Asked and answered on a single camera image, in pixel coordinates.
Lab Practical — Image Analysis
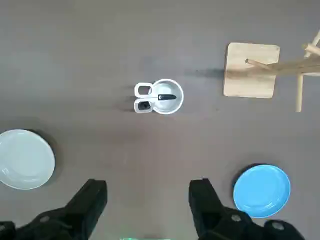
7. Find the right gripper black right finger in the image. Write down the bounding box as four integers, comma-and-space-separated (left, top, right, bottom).
188, 177, 306, 240

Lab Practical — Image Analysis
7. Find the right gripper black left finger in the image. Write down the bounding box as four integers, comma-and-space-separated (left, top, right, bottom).
0, 178, 109, 240

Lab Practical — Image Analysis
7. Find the blue plate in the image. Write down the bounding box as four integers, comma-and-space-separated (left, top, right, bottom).
232, 164, 292, 219

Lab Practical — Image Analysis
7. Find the white plate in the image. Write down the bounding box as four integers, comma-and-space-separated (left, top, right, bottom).
0, 129, 56, 190

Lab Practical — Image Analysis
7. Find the wooden peg rack stand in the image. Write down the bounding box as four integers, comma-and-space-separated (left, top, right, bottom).
222, 29, 320, 113

